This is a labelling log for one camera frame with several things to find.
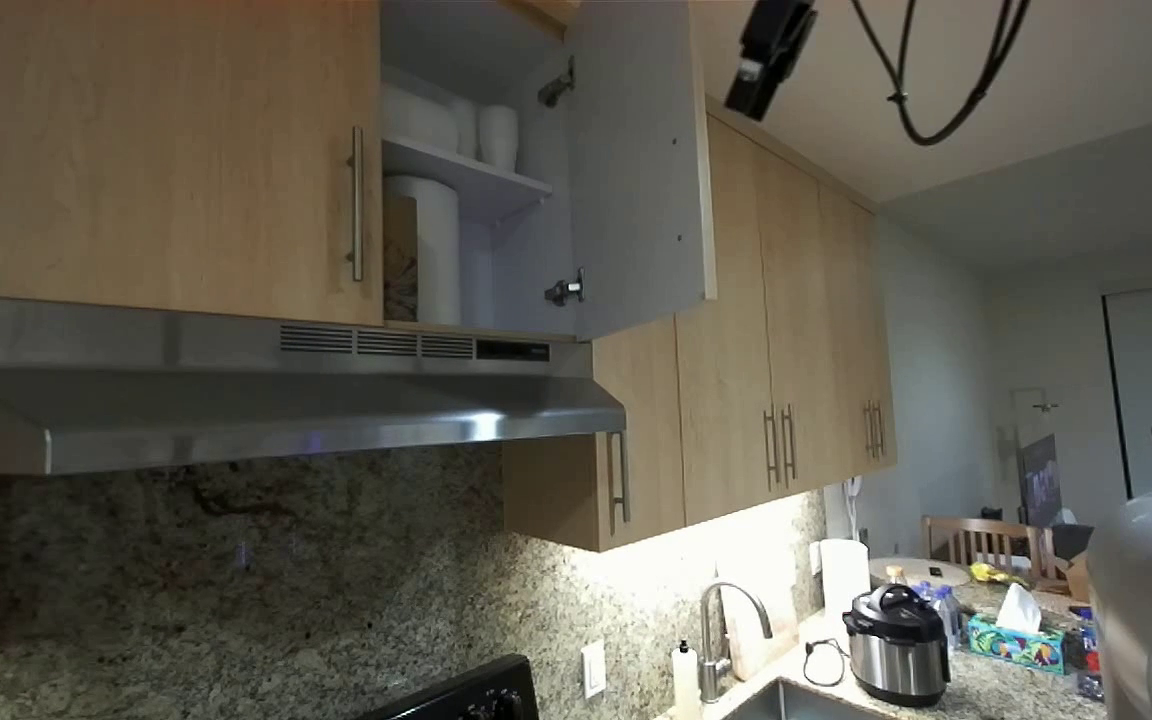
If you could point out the wooden hood cabinet door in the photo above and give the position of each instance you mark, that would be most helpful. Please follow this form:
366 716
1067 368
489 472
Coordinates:
161 144
637 173

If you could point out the metal cabinet door hinge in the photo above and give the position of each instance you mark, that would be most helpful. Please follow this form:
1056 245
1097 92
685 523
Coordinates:
565 290
556 85

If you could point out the wooden cabinet side panel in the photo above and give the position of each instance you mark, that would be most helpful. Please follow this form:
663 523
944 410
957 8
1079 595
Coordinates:
554 506

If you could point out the white cabinet interior with shelf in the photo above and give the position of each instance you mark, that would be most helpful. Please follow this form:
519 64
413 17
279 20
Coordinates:
470 41

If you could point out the black stove control panel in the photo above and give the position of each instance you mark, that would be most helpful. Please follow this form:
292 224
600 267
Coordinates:
470 695

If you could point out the white roll with brown print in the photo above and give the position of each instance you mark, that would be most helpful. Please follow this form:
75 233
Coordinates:
437 253

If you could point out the white cup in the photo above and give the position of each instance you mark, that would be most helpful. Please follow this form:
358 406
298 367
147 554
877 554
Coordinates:
498 138

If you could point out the white dish stack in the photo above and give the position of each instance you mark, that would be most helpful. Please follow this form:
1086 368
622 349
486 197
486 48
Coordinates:
426 120

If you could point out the chrome kitchen faucet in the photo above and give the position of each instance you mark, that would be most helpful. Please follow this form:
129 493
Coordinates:
712 643

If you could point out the white soap bottle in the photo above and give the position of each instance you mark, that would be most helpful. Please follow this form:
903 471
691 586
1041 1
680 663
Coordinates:
685 683

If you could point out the white paper towel roll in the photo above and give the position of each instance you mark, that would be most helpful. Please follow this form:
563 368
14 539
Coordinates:
847 579

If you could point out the stainless steel range hood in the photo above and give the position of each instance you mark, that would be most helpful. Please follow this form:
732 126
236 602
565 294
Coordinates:
200 401

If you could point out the steel kitchen sink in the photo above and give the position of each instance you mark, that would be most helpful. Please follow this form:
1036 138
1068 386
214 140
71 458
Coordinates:
790 700

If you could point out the steel and black pressure cooker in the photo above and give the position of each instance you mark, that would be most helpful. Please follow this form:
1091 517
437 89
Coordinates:
899 652

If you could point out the purple bottle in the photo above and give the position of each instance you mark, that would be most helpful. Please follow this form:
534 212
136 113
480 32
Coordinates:
939 606

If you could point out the wooden chair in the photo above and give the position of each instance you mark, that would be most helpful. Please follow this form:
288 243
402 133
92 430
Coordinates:
981 541

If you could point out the yellow fruit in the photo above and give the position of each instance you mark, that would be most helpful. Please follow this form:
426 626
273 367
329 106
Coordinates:
985 575

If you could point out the teal tissue box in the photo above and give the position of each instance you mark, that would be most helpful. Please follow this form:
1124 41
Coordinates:
1011 643

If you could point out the colourful package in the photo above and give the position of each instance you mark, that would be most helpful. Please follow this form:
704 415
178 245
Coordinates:
1079 652

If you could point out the tall wooden wall cabinet door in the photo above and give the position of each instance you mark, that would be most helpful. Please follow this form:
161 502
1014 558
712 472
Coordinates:
642 440
736 401
802 345
847 322

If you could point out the white wall outlet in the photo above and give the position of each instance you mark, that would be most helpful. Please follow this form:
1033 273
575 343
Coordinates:
595 667

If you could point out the dark wall poster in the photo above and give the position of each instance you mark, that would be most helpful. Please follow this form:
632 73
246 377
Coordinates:
1036 466

